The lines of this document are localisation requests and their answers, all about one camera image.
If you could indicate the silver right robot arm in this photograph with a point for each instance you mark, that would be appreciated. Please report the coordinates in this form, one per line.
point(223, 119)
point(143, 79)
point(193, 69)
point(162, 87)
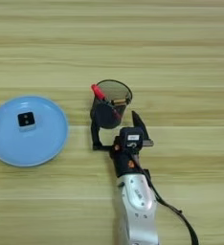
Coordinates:
point(139, 210)

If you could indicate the black mesh pen cup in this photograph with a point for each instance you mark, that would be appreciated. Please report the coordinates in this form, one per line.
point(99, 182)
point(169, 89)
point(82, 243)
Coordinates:
point(105, 116)

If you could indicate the small black and white cube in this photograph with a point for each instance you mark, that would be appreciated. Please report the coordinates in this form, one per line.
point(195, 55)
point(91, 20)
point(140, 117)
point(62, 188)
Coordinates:
point(26, 120)

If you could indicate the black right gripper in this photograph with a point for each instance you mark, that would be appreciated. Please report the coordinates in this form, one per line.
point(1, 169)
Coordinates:
point(126, 164)

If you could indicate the red pen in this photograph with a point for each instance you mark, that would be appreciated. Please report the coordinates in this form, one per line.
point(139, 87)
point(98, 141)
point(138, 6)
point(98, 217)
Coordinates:
point(98, 91)

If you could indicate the round light blue plate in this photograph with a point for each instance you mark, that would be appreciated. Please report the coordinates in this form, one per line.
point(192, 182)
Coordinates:
point(43, 143)

